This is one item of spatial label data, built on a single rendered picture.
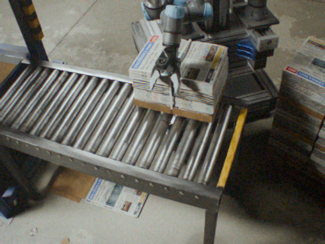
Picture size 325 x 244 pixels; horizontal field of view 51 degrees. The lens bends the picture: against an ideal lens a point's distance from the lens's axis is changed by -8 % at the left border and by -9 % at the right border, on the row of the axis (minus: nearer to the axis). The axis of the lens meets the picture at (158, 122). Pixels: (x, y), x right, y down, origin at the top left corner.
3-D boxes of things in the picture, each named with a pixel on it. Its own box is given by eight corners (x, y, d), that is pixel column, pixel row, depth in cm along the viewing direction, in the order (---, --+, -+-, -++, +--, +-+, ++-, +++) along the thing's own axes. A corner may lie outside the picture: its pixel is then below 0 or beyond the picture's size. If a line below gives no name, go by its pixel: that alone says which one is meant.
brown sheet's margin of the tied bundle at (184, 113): (227, 83, 179) (227, 76, 176) (212, 123, 161) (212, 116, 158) (196, 76, 183) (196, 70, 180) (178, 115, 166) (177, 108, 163)
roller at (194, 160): (220, 107, 175) (220, 100, 172) (191, 189, 148) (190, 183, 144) (210, 105, 177) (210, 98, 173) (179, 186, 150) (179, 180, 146)
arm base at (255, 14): (239, 10, 217) (241, -3, 210) (260, 6, 219) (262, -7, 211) (250, 22, 208) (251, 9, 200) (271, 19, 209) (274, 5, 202)
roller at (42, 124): (81, 78, 198) (79, 71, 194) (37, 143, 171) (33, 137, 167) (73, 76, 200) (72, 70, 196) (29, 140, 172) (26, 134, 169)
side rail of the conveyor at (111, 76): (246, 116, 179) (249, 100, 170) (244, 124, 176) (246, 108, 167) (31, 71, 219) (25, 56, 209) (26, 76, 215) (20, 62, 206)
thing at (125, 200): (154, 180, 239) (153, 180, 238) (137, 217, 222) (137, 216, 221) (104, 166, 249) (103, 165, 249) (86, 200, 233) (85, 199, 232)
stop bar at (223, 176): (247, 111, 166) (248, 108, 164) (224, 190, 141) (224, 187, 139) (241, 110, 167) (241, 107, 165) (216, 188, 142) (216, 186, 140)
